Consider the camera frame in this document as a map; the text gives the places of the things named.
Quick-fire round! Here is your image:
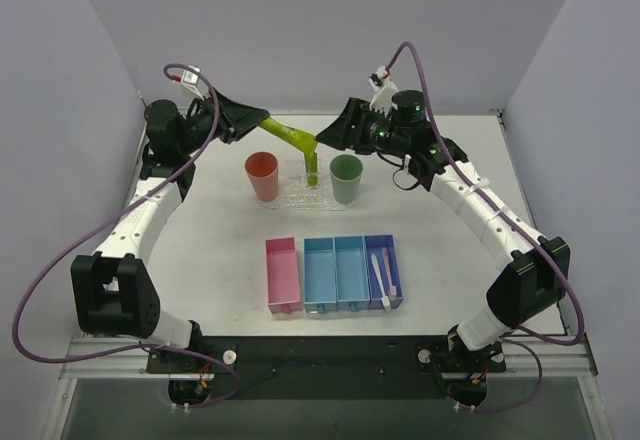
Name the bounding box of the green plastic cup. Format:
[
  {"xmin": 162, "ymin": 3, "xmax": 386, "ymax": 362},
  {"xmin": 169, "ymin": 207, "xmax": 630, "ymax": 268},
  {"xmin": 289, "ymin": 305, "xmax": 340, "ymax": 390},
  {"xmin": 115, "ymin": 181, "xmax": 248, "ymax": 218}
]
[{"xmin": 329, "ymin": 154, "xmax": 363, "ymax": 204}]

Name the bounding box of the yellow-green toothpaste tube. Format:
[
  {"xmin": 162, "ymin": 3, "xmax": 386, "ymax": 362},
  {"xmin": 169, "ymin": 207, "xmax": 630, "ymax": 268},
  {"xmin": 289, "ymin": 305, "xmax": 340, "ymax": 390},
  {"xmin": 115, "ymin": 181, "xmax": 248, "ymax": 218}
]
[
  {"xmin": 259, "ymin": 117, "xmax": 318, "ymax": 158},
  {"xmin": 304, "ymin": 151, "xmax": 318, "ymax": 188}
]

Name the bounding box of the orange plastic cup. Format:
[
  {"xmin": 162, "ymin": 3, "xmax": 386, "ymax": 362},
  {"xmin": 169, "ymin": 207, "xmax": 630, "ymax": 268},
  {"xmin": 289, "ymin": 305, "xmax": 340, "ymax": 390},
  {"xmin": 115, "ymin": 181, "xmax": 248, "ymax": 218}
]
[{"xmin": 244, "ymin": 152, "xmax": 278, "ymax": 202}]

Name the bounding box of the clear textured plastic box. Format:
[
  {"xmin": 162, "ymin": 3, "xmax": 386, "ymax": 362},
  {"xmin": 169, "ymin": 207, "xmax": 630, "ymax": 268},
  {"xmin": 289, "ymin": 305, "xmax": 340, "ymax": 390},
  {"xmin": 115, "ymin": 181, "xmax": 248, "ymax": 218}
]
[{"xmin": 279, "ymin": 159, "xmax": 333, "ymax": 205}]

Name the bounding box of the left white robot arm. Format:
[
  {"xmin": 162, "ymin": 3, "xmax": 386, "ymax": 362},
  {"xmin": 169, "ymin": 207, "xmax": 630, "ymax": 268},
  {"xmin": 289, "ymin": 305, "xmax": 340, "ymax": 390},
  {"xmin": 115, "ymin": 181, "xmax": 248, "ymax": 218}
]
[{"xmin": 71, "ymin": 95, "xmax": 269, "ymax": 372}]

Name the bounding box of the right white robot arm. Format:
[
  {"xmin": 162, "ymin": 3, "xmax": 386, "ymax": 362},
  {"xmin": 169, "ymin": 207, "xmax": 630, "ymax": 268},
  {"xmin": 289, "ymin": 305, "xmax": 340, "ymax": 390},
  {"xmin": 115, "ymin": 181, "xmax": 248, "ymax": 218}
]
[{"xmin": 316, "ymin": 90, "xmax": 570, "ymax": 351}]

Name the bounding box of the clear textured oval tray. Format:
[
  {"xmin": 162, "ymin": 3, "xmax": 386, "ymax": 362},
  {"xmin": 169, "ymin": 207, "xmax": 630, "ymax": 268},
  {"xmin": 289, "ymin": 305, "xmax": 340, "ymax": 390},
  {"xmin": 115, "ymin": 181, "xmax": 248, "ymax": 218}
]
[{"xmin": 258, "ymin": 175, "xmax": 357, "ymax": 211}]

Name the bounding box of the pink toothbrush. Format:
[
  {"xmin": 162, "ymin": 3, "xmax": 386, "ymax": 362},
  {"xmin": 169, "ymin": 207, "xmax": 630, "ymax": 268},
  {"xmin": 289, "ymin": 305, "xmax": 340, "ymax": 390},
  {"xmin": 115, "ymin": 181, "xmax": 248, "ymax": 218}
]
[{"xmin": 382, "ymin": 247, "xmax": 397, "ymax": 299}]

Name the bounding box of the white toothbrush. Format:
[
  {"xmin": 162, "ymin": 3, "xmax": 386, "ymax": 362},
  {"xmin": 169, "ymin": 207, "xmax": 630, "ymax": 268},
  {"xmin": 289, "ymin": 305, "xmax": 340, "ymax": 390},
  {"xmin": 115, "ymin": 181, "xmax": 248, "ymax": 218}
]
[{"xmin": 370, "ymin": 254, "xmax": 391, "ymax": 311}]

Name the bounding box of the purple-blue storage bin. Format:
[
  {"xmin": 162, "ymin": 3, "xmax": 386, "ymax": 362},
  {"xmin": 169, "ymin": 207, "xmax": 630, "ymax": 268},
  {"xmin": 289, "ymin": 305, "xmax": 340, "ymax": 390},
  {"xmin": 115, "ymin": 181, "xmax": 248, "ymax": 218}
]
[{"xmin": 364, "ymin": 234, "xmax": 404, "ymax": 310}]

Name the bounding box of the light blue bin left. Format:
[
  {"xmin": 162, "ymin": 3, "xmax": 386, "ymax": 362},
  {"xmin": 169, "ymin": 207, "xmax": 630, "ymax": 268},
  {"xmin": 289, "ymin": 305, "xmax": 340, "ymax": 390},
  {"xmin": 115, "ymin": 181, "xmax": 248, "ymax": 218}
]
[{"xmin": 303, "ymin": 238, "xmax": 337, "ymax": 314}]

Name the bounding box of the light blue bin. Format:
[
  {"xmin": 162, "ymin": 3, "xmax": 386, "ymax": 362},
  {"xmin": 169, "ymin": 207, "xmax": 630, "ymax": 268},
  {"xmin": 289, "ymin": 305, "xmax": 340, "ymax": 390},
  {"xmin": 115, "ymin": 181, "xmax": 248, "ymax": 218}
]
[
  {"xmin": 334, "ymin": 236, "xmax": 370, "ymax": 312},
  {"xmin": 303, "ymin": 238, "xmax": 337, "ymax": 314}
]

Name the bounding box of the light blue bin middle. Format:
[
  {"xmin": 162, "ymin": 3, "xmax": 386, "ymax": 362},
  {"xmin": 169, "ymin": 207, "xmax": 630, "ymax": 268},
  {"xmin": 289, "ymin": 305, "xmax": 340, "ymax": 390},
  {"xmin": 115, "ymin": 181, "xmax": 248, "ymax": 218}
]
[{"xmin": 334, "ymin": 236, "xmax": 370, "ymax": 312}]

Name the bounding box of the pink storage bin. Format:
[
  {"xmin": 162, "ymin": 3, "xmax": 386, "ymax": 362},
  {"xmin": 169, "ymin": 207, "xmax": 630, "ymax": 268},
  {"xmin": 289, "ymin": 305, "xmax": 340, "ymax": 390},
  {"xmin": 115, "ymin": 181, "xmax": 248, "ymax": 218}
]
[{"xmin": 265, "ymin": 237, "xmax": 302, "ymax": 314}]

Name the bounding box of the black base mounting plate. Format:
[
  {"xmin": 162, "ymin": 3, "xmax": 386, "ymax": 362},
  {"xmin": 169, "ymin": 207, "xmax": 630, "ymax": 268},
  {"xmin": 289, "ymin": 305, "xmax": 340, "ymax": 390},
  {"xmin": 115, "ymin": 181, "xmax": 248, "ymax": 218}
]
[{"xmin": 146, "ymin": 335, "xmax": 506, "ymax": 400}]

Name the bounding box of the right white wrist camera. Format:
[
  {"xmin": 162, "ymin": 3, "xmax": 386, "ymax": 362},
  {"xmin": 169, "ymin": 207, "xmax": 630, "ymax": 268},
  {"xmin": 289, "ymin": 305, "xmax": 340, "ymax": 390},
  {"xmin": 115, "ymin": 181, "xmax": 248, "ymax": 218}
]
[{"xmin": 369, "ymin": 65, "xmax": 399, "ymax": 114}]

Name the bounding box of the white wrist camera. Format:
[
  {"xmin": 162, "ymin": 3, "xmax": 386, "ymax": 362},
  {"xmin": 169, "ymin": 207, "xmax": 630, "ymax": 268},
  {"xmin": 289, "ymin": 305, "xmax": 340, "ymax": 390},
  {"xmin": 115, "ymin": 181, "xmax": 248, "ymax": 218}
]
[
  {"xmin": 369, "ymin": 65, "xmax": 399, "ymax": 114},
  {"xmin": 173, "ymin": 67, "xmax": 206, "ymax": 100}
]

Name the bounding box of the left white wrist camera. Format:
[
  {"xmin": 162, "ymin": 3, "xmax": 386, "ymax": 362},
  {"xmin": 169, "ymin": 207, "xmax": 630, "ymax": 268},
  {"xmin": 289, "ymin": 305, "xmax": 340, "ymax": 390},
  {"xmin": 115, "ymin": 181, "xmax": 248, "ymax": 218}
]
[{"xmin": 173, "ymin": 67, "xmax": 206, "ymax": 100}]

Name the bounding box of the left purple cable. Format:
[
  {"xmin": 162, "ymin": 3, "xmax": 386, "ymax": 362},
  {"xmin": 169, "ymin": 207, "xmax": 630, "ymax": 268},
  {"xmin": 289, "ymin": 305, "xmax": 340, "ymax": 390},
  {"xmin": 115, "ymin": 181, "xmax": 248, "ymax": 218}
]
[{"xmin": 11, "ymin": 62, "xmax": 243, "ymax": 409}]

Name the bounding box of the purple cable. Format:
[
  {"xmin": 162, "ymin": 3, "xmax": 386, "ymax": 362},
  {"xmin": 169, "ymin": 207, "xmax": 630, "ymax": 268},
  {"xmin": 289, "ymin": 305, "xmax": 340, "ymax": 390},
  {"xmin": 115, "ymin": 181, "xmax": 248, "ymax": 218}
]
[
  {"xmin": 384, "ymin": 41, "xmax": 588, "ymax": 413},
  {"xmin": 11, "ymin": 62, "xmax": 243, "ymax": 409}
]

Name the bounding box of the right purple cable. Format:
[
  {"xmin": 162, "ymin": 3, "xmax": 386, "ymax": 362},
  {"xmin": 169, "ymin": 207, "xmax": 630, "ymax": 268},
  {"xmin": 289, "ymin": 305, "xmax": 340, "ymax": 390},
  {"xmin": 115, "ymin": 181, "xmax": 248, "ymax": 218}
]
[{"xmin": 384, "ymin": 41, "xmax": 588, "ymax": 413}]

